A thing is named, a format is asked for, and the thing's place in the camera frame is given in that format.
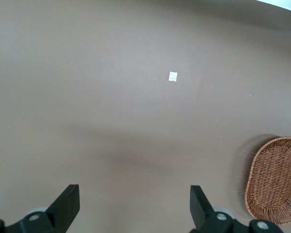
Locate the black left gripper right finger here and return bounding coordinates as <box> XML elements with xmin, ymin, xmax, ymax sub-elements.
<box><xmin>190</xmin><ymin>185</ymin><xmax>286</xmax><ymax>233</ymax></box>

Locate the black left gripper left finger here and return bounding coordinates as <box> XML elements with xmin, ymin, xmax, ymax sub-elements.
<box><xmin>0</xmin><ymin>184</ymin><xmax>80</xmax><ymax>233</ymax></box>

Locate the brown wicker basket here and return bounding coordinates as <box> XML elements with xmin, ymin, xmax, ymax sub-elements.
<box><xmin>244</xmin><ymin>136</ymin><xmax>291</xmax><ymax>226</ymax></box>

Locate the brown table cover sheet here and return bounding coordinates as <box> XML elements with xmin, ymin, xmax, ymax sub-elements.
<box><xmin>0</xmin><ymin>0</ymin><xmax>291</xmax><ymax>233</ymax></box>

